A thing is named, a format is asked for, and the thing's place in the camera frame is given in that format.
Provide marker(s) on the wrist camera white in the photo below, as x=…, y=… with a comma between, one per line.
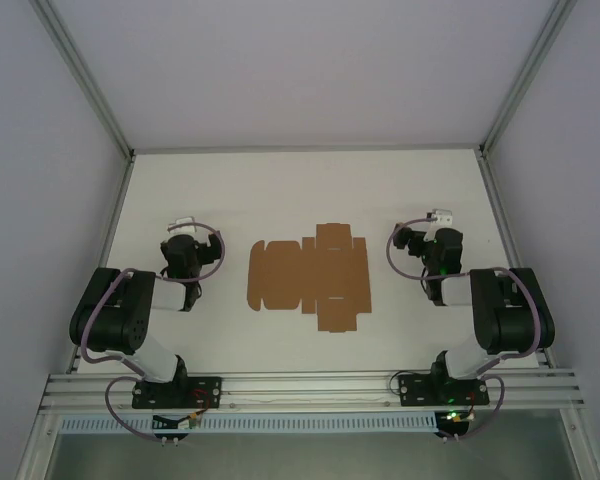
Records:
x=442, y=218
x=182, y=222

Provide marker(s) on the right aluminium frame post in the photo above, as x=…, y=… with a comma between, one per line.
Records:
x=525, y=75

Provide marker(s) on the grey metal panel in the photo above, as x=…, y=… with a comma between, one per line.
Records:
x=305, y=457

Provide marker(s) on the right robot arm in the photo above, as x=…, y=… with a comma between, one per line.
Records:
x=510, y=320

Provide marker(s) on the aluminium mounting rail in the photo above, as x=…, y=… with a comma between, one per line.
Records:
x=305, y=392

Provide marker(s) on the left aluminium frame post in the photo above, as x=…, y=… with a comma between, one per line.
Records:
x=80, y=75

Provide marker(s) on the right aluminium side rail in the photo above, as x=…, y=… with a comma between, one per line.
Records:
x=505, y=240

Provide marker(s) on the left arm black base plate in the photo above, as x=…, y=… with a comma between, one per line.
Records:
x=205, y=387

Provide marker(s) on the brown cardboard box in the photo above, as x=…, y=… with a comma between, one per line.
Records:
x=310, y=280

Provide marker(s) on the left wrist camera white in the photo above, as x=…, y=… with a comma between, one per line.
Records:
x=182, y=222

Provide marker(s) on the left aluminium side rail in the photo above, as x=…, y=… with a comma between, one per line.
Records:
x=112, y=240

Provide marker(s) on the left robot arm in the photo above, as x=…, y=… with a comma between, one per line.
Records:
x=130, y=310

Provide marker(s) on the aluminium side rail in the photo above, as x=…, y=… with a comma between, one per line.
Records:
x=112, y=240
x=505, y=240

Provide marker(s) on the rear aluminium frame bar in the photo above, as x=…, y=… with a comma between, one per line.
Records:
x=305, y=148

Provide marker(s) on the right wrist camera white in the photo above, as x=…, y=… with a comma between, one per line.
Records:
x=442, y=218

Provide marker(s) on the aluminium frame post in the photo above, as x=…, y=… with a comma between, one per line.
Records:
x=80, y=75
x=525, y=75

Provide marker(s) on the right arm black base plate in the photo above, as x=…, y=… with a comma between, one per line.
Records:
x=415, y=390

